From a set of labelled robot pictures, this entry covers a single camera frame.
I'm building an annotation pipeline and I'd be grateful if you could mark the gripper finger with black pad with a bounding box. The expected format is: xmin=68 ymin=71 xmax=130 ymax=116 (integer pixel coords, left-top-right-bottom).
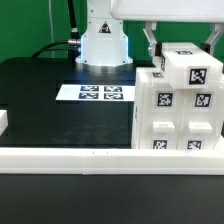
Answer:
xmin=143 ymin=21 xmax=163 ymax=58
xmin=200 ymin=23 xmax=224 ymax=54

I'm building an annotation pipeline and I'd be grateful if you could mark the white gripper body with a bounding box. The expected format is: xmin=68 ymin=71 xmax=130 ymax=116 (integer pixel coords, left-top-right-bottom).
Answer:
xmin=110 ymin=0 xmax=224 ymax=23

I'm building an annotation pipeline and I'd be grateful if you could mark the white cabinet top block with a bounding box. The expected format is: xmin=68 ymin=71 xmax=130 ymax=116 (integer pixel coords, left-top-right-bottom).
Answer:
xmin=153 ymin=42 xmax=223 ymax=89

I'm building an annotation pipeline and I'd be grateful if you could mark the white cabinet body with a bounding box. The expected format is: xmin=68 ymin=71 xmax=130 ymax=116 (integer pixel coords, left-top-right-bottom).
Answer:
xmin=131 ymin=68 xmax=224 ymax=150

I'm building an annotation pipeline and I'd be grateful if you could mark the white cabinet door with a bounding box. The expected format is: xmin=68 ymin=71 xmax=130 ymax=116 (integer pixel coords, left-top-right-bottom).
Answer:
xmin=139 ymin=80 xmax=184 ymax=149
xmin=177 ymin=79 xmax=224 ymax=150

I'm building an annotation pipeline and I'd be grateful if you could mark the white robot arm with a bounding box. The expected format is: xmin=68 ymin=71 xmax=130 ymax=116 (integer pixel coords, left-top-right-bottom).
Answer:
xmin=76 ymin=0 xmax=224 ymax=72

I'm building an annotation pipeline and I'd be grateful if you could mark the white marker base sheet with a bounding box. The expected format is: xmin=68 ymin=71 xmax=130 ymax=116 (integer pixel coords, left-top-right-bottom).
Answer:
xmin=56 ymin=84 xmax=135 ymax=102

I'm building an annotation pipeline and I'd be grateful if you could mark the black cable bundle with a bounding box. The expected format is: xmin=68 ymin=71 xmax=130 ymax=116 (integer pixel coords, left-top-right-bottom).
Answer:
xmin=31 ymin=0 xmax=82 ymax=62

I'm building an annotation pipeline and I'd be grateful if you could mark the thin white cable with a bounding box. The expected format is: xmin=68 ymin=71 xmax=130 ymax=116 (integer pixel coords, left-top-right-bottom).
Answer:
xmin=48 ymin=0 xmax=55 ymax=59

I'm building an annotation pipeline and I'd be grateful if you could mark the white U-shaped obstacle frame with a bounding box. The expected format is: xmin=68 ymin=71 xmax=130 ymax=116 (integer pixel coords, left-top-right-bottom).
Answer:
xmin=0 ymin=110 xmax=224 ymax=176

